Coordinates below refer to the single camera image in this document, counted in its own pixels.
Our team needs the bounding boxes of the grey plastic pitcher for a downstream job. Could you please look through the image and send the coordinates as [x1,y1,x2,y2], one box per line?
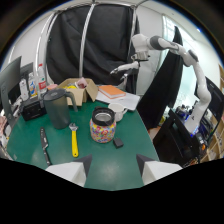
[42,88,79,130]

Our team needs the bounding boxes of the open cardboard box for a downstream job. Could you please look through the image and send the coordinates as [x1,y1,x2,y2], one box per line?
[57,77,99,107]

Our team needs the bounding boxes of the clear bottle red label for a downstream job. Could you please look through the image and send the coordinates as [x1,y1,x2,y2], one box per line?
[36,63,48,96]

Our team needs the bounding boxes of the white paper sheets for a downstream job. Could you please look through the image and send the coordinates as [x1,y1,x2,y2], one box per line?
[95,90,141,112]

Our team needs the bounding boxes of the black drape cloth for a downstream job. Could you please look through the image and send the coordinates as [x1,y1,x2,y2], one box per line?
[136,25,185,131]

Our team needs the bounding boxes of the white ceramic mug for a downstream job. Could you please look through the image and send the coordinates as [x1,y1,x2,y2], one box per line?
[107,102,129,123]

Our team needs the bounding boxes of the orange book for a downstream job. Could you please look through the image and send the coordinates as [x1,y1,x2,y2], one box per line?
[98,84,127,100]

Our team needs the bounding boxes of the colourful candy jar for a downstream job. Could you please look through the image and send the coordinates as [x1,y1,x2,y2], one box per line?
[89,106,117,144]

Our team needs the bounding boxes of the curved metal frame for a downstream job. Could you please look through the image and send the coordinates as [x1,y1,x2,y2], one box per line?
[34,0,148,79]

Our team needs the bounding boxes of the bottle with orange label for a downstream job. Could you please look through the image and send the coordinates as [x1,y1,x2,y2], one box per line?
[27,71,38,99]

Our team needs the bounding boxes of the black kitchen knife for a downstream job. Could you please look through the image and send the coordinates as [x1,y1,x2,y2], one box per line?
[39,127,53,167]

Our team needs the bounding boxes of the yellow handled adjustable wrench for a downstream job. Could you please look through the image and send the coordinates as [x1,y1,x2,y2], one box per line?
[68,122,80,158]

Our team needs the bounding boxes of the small black box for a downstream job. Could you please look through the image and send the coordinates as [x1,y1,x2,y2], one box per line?
[112,136,125,149]

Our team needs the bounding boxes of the black curtain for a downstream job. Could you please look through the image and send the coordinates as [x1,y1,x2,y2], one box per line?
[45,3,140,95]

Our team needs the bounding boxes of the white bottle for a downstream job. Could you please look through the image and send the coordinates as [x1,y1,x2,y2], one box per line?
[19,78,30,102]

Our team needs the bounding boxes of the black monitor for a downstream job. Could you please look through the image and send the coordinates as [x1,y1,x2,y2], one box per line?
[0,55,23,129]

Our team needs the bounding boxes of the black device box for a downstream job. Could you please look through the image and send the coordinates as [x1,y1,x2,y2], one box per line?
[20,98,48,122]

